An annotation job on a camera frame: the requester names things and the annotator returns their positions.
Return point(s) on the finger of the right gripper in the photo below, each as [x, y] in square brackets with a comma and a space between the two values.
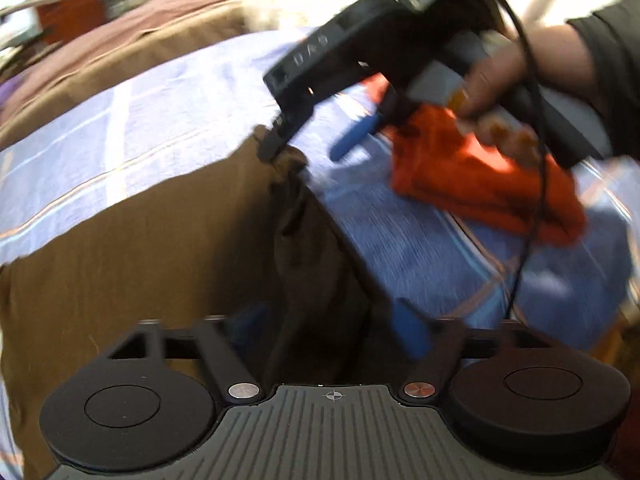
[355, 135]
[283, 129]

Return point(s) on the orange knit sweater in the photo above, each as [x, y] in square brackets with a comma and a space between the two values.
[436, 164]

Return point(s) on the person right hand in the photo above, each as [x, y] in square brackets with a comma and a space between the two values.
[474, 105]

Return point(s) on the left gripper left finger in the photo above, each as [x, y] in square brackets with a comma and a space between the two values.
[223, 343]

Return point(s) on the blue plaid bed sheet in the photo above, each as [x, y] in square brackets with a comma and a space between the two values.
[196, 110]

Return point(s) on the dark brown long-sleeve shirt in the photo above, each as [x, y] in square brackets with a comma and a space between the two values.
[224, 238]

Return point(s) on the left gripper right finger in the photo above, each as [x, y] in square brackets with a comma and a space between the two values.
[434, 345]

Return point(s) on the person right forearm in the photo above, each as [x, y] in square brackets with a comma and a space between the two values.
[597, 57]

